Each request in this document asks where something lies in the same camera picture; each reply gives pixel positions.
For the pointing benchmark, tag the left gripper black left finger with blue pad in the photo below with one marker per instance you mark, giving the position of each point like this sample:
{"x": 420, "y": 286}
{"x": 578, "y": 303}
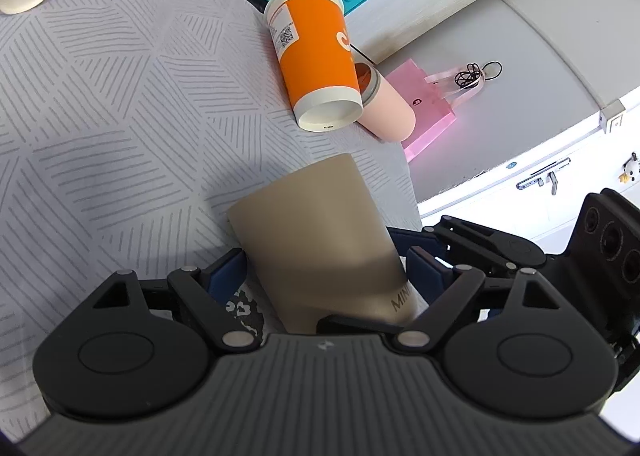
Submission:
{"x": 200, "y": 298}

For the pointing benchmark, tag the grey patterned tablecloth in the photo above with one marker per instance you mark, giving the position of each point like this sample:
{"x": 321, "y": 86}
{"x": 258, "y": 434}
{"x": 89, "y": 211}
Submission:
{"x": 128, "y": 128}

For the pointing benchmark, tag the door handle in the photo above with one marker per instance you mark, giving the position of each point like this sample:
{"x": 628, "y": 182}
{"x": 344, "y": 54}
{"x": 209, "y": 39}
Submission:
{"x": 547, "y": 175}

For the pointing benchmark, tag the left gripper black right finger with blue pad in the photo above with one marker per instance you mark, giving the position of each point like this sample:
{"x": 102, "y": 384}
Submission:
{"x": 448, "y": 293}

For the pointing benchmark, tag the tan cylindrical cup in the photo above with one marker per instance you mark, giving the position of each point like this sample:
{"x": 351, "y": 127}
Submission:
{"x": 319, "y": 247}

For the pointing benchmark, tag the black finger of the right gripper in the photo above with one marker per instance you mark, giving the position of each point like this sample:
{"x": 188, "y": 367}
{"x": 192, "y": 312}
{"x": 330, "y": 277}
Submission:
{"x": 434, "y": 254}

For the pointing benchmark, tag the pink paper gift bag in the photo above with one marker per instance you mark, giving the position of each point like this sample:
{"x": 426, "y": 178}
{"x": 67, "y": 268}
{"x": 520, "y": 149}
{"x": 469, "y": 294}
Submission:
{"x": 434, "y": 98}

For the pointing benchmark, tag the orange paper cup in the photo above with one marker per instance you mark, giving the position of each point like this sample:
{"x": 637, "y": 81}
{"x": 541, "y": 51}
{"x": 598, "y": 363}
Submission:
{"x": 315, "y": 58}

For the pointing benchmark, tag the pink cup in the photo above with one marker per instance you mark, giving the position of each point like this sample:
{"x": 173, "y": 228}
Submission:
{"x": 386, "y": 114}

